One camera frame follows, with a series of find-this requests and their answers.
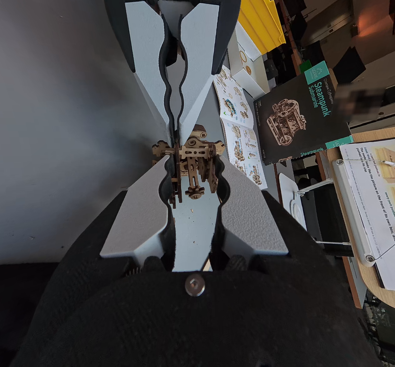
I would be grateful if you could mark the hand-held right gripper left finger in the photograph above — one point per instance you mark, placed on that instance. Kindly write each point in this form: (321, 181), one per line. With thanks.
(135, 222)

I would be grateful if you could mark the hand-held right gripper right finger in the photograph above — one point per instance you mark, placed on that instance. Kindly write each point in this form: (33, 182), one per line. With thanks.
(253, 222)

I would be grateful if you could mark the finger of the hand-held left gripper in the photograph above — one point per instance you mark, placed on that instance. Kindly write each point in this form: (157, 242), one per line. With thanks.
(145, 52)
(199, 52)

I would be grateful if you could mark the wooden mechanical model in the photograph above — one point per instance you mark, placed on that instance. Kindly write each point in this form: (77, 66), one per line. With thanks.
(193, 151)

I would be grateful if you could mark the white cardboard box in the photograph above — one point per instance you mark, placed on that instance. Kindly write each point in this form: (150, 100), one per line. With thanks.
(250, 83)

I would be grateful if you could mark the white instruction booklet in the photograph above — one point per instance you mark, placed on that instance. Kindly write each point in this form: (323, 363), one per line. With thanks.
(234, 108)

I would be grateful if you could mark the metal stand rod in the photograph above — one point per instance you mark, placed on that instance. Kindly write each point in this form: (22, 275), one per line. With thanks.
(331, 242)
(314, 187)

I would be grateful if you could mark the nested yellow plastic bins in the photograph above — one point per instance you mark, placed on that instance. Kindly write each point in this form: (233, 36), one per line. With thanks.
(259, 12)

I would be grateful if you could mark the white sheet holder board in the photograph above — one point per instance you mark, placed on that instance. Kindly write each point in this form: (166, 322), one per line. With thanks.
(348, 203)

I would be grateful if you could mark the green panel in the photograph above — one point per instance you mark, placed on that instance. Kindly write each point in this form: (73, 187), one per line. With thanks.
(306, 65)

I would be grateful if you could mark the printed instruction sheet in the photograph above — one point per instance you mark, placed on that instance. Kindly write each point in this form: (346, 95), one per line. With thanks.
(376, 206)

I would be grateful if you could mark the black model kit box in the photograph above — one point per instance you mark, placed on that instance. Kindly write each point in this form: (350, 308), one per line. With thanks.
(336, 120)

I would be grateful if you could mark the laminated instruction sheet on clipboard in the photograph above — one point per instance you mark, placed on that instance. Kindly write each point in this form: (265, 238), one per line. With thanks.
(370, 293)

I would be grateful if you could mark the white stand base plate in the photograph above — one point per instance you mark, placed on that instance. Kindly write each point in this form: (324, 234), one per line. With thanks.
(287, 188)

